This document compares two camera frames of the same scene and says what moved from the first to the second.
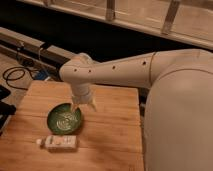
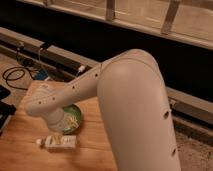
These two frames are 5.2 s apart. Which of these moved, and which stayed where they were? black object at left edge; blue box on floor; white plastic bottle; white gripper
Moved: white gripper
Stayed: blue box on floor; white plastic bottle; black object at left edge
